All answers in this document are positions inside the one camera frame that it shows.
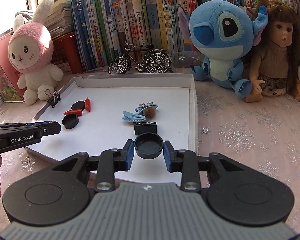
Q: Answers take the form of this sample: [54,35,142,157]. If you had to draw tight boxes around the small black round cap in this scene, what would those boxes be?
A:
[134,132,163,159]

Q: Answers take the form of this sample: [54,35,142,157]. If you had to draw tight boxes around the black binder clip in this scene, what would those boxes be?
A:
[45,89,61,108]
[134,122,157,135]

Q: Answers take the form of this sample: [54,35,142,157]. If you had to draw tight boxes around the light blue hair clip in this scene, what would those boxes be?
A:
[134,102,158,115]
[122,111,147,124]

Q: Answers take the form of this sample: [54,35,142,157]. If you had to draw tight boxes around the brown acorn nut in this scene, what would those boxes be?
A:
[142,107,156,119]

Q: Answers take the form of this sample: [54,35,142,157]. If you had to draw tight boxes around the red crayon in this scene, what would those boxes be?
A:
[85,98,91,112]
[63,109,83,116]

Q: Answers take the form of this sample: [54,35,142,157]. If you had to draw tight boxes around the black round disc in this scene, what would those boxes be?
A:
[71,100,85,111]

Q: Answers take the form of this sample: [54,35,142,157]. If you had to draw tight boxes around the black binder clip on tray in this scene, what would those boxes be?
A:
[45,89,61,108]

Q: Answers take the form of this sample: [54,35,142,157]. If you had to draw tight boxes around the white cardboard box tray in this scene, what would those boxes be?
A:
[27,73,198,163]

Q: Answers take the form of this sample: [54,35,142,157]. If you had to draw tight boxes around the pink triangular house box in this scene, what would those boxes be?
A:
[0,31,25,102]

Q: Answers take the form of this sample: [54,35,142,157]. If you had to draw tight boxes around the pink hooded bunny plush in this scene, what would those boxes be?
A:
[8,0,64,105]

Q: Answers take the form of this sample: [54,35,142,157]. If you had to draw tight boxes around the red storage box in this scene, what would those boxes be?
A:
[51,32,83,75]

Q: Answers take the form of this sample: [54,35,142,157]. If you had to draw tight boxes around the black miniature bicycle model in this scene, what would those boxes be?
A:
[108,41,173,75]

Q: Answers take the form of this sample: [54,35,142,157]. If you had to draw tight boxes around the pink snowflake tablecloth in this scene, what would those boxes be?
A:
[0,81,300,232]

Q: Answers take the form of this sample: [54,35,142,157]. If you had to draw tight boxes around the brown haired baby doll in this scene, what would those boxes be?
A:
[245,0,300,103]

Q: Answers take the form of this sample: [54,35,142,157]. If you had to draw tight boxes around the blue Stitch plush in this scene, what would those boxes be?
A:
[177,0,268,98]

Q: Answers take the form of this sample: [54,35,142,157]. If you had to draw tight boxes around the row of books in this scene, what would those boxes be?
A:
[38,0,300,72]

